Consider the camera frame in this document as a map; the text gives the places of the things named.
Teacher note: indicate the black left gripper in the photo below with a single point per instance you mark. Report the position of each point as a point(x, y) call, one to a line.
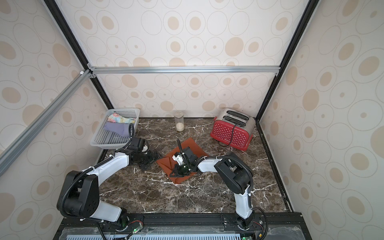
point(153, 158)

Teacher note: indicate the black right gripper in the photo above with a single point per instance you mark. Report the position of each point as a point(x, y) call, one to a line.
point(180, 167)

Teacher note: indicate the rust orange skirt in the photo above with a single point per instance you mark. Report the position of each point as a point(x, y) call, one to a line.
point(167, 163)

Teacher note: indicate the lavender purple skirt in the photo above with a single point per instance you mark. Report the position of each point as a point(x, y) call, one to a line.
point(123, 130)

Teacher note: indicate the floral pastel skirt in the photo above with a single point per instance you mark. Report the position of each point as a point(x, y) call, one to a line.
point(116, 118)

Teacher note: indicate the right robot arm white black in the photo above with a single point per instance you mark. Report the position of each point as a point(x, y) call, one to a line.
point(235, 174)

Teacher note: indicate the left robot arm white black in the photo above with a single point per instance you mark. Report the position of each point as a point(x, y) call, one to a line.
point(80, 194)

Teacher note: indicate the white plastic perforated basket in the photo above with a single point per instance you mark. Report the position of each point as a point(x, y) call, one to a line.
point(110, 135)

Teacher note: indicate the glass jar with white powder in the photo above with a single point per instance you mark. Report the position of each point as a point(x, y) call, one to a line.
point(179, 121)

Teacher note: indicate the red polka dot toaster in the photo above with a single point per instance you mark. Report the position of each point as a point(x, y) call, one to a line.
point(233, 128)

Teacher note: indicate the horizontal aluminium frame bar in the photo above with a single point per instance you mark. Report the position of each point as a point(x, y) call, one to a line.
point(185, 70)

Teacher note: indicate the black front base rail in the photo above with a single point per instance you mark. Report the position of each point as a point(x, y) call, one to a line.
point(270, 226)

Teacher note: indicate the diagonal aluminium frame bar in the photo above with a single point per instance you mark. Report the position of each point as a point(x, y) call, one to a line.
point(25, 138)

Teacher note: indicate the black left corner post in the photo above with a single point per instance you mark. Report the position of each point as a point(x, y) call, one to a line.
point(66, 30)

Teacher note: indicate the black corner post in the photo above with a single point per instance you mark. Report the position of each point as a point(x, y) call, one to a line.
point(66, 30)
point(301, 27)

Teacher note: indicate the black right corner post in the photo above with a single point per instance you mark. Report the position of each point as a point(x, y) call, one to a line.
point(301, 27)

